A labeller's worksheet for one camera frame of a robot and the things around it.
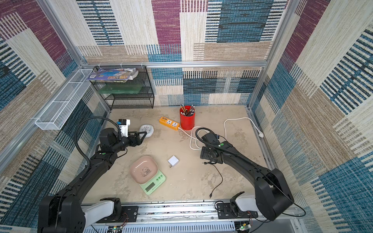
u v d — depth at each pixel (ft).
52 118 2.30
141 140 2.49
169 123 3.52
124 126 2.39
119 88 3.11
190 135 3.35
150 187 2.66
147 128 3.45
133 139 2.36
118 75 2.68
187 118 3.21
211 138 2.29
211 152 2.00
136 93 3.02
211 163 2.39
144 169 2.79
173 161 2.93
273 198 1.36
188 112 3.17
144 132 2.59
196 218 2.39
